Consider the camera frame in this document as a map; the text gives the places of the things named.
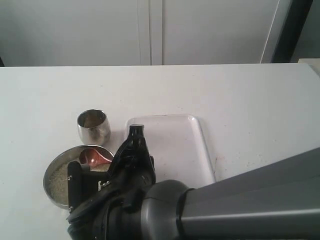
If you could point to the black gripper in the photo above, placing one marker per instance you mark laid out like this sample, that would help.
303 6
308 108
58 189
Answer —
82 184

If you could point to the brown wooden spoon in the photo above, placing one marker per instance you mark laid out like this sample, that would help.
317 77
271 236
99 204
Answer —
93 158

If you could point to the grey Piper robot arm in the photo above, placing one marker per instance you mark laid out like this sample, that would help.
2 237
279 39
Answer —
280 201

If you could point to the large steel rice bowl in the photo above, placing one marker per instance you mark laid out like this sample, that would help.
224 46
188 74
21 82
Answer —
74 152

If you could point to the small steel cup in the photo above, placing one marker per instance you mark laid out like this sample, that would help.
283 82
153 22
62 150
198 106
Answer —
93 127

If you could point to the white plastic tray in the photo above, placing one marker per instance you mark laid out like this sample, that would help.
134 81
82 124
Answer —
178 147

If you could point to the white cabinet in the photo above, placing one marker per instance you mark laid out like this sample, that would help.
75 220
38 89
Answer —
139 32

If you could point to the dark door frame post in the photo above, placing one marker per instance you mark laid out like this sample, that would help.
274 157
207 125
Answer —
290 33

